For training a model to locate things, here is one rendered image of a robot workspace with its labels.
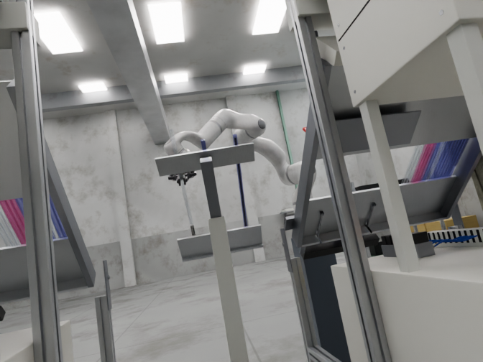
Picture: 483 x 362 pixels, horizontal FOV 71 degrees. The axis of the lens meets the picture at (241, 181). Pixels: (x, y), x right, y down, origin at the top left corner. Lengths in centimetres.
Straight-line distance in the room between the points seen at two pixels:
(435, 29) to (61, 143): 1131
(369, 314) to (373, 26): 64
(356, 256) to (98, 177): 1040
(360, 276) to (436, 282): 22
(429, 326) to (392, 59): 51
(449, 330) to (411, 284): 10
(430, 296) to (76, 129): 1127
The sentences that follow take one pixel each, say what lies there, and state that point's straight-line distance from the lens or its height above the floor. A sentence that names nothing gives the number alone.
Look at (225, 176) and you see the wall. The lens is 1063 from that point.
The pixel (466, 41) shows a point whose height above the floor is 97.
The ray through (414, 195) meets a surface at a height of 80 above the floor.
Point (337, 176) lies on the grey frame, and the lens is 89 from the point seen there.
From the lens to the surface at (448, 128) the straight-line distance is 142.
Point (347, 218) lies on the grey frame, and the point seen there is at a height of 75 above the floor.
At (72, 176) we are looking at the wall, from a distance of 1128.
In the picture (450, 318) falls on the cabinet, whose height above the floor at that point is 55.
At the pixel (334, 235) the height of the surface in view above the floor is 69.
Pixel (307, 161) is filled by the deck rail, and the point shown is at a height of 95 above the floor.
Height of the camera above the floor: 75
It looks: 9 degrees up
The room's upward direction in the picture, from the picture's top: 10 degrees counter-clockwise
